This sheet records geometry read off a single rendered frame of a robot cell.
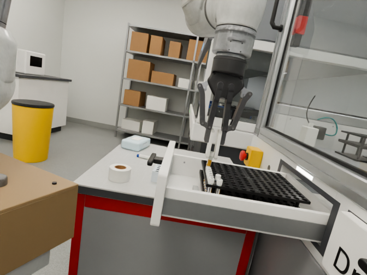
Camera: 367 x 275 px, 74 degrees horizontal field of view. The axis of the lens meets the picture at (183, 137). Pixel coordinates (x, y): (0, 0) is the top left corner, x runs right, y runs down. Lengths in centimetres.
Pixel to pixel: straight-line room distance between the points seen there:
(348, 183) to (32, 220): 54
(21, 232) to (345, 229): 52
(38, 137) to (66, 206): 258
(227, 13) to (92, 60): 486
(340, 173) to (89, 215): 67
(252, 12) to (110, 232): 71
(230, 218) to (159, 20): 470
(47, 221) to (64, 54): 523
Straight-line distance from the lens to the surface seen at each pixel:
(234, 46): 55
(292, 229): 55
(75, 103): 551
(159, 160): 58
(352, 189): 53
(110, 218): 81
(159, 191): 46
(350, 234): 49
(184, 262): 86
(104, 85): 521
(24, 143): 310
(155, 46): 443
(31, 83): 394
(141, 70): 450
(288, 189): 62
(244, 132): 142
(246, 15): 56
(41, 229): 50
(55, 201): 49
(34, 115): 300
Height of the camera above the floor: 108
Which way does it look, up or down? 11 degrees down
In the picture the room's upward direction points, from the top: 10 degrees clockwise
